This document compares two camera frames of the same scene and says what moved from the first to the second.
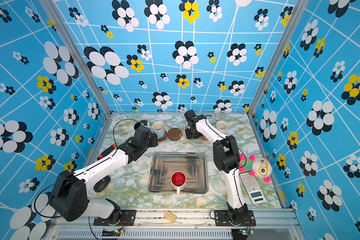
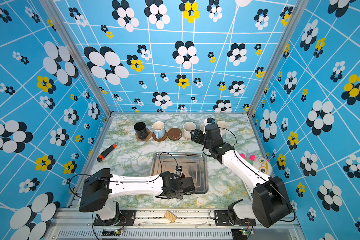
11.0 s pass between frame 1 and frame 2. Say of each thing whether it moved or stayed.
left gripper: moved
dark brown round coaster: stayed
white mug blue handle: stayed
